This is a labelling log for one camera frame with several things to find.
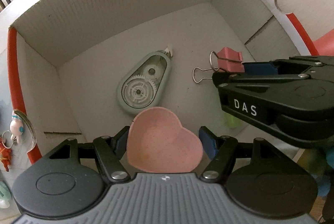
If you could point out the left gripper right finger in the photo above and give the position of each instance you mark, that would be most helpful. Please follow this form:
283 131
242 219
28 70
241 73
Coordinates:
222 154

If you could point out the red water bottle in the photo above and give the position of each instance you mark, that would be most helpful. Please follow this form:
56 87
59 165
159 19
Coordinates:
325 44

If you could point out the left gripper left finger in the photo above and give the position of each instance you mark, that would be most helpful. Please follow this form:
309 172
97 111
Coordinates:
109 152

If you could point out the teal round toy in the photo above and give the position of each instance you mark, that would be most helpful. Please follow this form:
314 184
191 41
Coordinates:
5 195

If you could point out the green marker tube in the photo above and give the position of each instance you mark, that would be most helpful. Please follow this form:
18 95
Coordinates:
230 121

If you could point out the pink binder clip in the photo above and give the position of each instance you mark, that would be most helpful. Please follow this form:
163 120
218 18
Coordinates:
226 60

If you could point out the red cardboard box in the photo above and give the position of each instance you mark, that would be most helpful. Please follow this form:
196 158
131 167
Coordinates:
66 59

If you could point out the blue gloved hand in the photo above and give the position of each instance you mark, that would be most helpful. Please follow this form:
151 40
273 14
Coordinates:
315 163

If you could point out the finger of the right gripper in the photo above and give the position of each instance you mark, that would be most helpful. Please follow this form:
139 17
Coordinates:
261 83
297 66

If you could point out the white bunny figurine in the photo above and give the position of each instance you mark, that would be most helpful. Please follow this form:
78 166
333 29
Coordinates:
16 128

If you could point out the pink heart dish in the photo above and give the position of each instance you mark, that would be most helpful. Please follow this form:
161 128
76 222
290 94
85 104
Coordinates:
158 143

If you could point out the red orange dragon toy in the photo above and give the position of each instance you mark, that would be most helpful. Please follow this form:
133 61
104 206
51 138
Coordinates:
5 155

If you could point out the grey correction tape dispenser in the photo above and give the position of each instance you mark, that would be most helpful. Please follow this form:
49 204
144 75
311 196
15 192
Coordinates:
143 86

